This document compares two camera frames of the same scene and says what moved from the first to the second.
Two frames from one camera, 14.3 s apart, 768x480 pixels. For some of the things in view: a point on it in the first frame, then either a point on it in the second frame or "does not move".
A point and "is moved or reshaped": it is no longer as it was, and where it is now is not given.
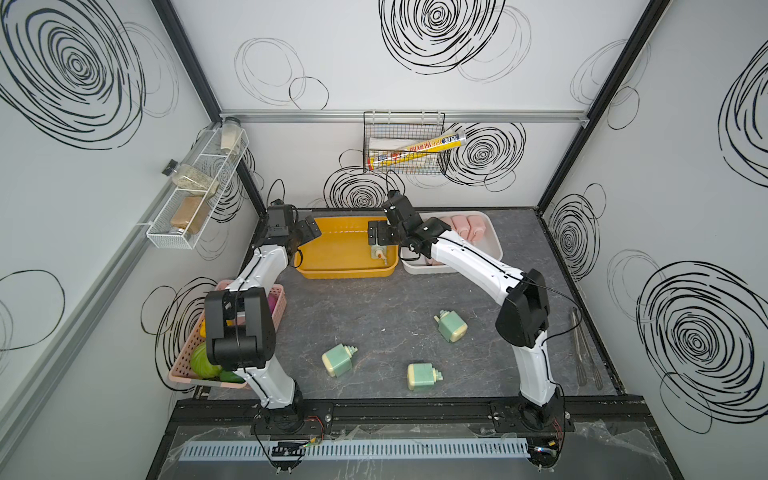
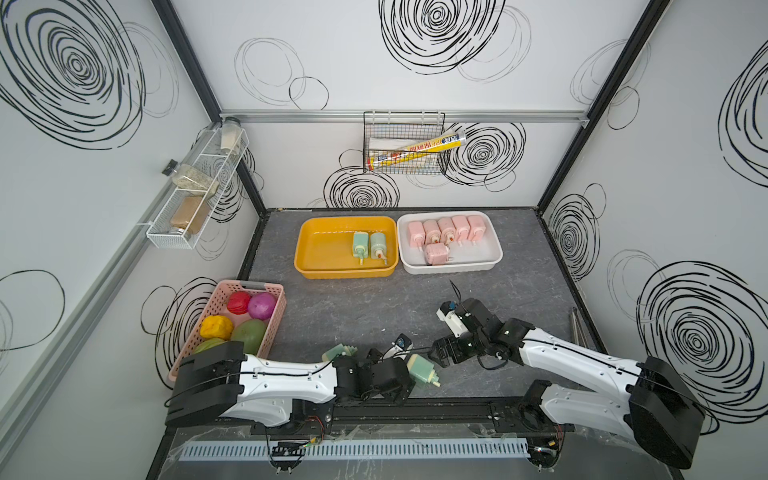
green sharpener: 451,325 is moved or reshaped
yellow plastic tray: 342,251 does not move
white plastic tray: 480,229 does not move
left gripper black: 305,235 -> 400,396
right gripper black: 382,231 -> 447,341
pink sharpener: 477,228 does not move
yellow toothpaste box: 444,143 does not move
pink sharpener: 462,225 does not move
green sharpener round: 379,252 does not move
